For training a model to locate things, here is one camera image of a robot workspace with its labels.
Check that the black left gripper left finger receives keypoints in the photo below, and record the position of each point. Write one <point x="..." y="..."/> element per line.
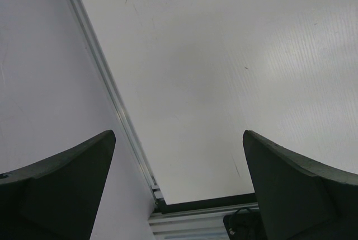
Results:
<point x="59" y="196"/>

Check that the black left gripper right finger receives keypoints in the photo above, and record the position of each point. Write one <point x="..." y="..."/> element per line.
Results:
<point x="298" y="197"/>

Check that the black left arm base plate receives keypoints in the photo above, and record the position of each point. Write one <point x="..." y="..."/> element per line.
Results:
<point x="244" y="224"/>

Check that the aluminium front frame rail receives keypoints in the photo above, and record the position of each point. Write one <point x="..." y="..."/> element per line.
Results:
<point x="194" y="224"/>

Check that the aluminium frame rail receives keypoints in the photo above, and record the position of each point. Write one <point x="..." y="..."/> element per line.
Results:
<point x="194" y="224"/>
<point x="125" y="124"/>

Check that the aluminium left frame rail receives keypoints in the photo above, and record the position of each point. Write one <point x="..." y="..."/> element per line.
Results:
<point x="125" y="124"/>

